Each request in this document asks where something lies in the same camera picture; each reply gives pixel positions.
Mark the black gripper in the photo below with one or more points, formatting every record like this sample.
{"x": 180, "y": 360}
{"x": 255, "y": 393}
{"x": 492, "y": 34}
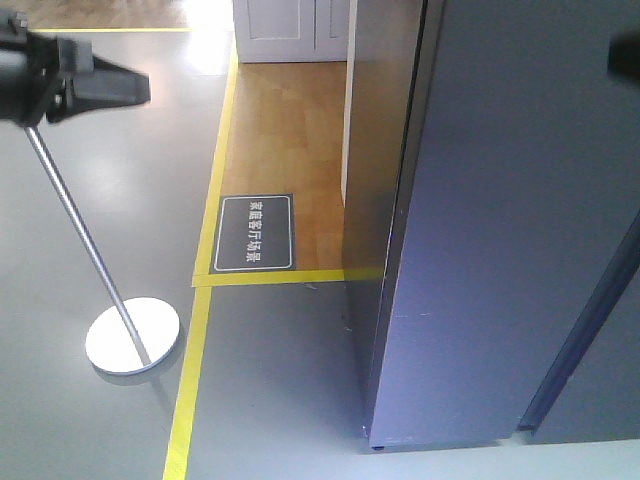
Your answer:
{"x": 57, "y": 78}

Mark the dark grey side-by-side fridge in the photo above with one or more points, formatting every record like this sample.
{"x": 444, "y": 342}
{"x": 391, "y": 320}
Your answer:
{"x": 491, "y": 244}

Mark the white panelled cabinet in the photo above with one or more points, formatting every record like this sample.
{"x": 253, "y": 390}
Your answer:
{"x": 291, "y": 31}

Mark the dark floor sign Chinese text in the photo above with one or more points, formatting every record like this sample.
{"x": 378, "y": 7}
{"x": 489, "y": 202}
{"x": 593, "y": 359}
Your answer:
{"x": 255, "y": 233}

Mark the yellow floor tape line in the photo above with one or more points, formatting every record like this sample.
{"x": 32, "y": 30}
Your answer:
{"x": 267, "y": 389}

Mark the silver pole stand round base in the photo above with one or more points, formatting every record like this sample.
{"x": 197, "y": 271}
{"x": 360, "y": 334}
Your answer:
{"x": 132, "y": 336}

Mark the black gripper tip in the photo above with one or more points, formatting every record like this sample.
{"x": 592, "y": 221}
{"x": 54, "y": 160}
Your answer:
{"x": 624, "y": 56}

